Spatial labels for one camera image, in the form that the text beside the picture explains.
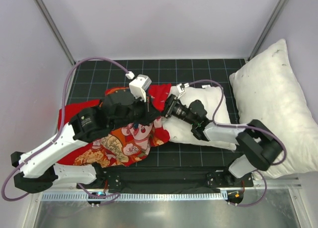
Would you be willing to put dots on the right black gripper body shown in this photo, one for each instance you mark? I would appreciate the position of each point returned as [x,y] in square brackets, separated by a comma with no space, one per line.
[169,106]

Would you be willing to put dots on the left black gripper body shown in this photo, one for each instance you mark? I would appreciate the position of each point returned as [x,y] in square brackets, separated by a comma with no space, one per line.
[151,109]

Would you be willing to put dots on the white pillow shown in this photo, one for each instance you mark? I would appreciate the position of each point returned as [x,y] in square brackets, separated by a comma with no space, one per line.
[180,131]
[266,89]

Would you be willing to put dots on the red patterned pillowcase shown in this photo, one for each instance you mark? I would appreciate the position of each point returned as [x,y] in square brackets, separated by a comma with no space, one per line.
[123,146]

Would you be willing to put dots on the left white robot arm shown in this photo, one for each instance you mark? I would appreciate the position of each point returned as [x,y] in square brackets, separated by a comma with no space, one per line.
[39,169]

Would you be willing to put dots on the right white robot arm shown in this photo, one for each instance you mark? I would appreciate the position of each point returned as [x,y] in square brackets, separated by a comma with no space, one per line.
[261,149]

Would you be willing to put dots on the black grid mat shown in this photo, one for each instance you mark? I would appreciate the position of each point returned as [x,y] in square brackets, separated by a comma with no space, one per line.
[94,78]

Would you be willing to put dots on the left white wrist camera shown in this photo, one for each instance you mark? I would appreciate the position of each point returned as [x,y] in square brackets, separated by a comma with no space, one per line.
[138,85]

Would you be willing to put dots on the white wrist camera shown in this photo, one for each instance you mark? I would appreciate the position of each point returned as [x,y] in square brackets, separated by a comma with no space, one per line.
[179,90]
[138,85]

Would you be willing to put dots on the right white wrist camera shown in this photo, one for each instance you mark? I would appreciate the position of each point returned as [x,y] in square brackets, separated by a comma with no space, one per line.
[179,90]

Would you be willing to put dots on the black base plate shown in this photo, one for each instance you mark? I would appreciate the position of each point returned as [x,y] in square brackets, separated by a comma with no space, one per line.
[167,180]

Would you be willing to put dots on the white slotted cable duct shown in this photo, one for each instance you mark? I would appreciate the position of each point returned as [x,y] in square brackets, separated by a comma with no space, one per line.
[82,196]

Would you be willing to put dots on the left aluminium frame post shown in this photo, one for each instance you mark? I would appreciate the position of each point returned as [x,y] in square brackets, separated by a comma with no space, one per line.
[49,20]

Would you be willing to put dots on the aluminium frame post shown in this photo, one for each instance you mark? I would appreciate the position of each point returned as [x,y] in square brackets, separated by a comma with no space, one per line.
[49,20]
[278,9]

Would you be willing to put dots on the right aluminium frame post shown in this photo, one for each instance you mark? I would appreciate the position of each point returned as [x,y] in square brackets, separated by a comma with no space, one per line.
[278,9]

